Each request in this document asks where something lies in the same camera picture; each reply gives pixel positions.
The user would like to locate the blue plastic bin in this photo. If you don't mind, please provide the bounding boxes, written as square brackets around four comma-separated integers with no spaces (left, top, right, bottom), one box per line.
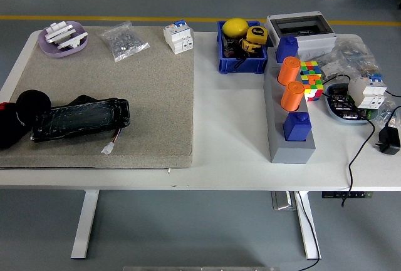
[216,19,269,74]

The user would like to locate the white table leg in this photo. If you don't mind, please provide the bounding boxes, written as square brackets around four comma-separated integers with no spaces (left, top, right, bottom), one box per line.
[296,191,322,261]
[70,189,100,260]

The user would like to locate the clear bag of screws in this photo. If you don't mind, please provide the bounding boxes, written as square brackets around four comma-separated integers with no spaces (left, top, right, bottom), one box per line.
[96,20,150,63]

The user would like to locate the yellow black tape measure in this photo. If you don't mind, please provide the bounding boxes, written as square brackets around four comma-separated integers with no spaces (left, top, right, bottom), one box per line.
[239,38,261,55]

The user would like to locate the grey box under desk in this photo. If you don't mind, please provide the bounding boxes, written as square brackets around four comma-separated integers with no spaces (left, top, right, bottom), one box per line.
[271,191,298,212]

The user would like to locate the grey-brown felt mat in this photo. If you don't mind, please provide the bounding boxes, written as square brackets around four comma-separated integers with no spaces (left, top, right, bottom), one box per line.
[0,26,195,170]

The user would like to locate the light blue bowl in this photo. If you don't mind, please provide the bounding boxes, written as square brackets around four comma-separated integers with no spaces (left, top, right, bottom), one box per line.
[322,83,382,125]

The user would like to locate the small clear bag white label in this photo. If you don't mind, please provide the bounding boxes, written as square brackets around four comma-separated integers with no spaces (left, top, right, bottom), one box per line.
[320,60,346,80]

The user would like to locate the black floor cable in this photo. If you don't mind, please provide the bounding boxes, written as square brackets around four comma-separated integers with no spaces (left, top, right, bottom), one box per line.
[294,191,321,271]

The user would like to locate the black adapter cord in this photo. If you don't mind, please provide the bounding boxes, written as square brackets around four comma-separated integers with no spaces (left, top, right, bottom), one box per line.
[385,105,401,128]

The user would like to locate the orange cylinder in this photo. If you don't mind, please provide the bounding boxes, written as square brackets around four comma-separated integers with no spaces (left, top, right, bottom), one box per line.
[280,81,305,112]
[278,56,301,86]

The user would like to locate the purple plastic tray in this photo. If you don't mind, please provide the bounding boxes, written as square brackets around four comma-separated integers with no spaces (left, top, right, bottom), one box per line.
[37,21,89,58]

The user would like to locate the colourful puzzle cube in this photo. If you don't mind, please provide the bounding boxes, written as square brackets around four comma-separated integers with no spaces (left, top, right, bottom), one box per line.
[299,60,325,102]

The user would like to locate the clear bag of parts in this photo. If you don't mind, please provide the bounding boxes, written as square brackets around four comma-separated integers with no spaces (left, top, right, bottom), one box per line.
[374,91,401,128]
[331,38,378,76]

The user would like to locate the black parts pile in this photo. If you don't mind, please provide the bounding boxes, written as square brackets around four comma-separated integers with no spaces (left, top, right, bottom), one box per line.
[328,84,369,120]

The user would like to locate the black hand tool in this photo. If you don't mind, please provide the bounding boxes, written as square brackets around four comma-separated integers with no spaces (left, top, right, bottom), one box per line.
[221,34,248,65]

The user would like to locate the white circuit breaker blue switches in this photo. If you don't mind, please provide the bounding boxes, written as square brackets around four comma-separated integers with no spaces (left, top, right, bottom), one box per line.
[347,73,388,110]
[162,19,194,55]

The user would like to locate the black rag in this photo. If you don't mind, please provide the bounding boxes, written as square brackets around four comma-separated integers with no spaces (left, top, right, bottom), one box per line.
[0,89,52,150]

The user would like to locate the blue block with knob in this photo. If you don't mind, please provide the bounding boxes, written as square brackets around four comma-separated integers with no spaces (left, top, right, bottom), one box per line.
[275,35,299,64]
[283,111,313,142]

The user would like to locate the black power adapter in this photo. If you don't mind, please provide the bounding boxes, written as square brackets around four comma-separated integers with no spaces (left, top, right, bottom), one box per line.
[375,125,401,156]

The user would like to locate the yellow round dome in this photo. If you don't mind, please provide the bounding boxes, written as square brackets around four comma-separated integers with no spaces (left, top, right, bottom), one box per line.
[222,17,251,39]

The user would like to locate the grey peg base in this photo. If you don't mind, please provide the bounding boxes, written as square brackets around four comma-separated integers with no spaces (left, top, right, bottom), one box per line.
[263,61,316,165]

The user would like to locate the white plastic bracket piece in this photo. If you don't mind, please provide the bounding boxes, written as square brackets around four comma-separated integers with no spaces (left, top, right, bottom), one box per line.
[55,31,89,49]
[46,21,66,34]
[46,26,76,41]

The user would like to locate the grey electrical enclosure box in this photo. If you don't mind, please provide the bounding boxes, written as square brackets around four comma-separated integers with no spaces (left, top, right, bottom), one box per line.
[265,11,338,62]

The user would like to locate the black desk control panel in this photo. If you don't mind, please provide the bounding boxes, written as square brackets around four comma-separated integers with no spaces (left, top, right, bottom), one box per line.
[321,191,374,199]

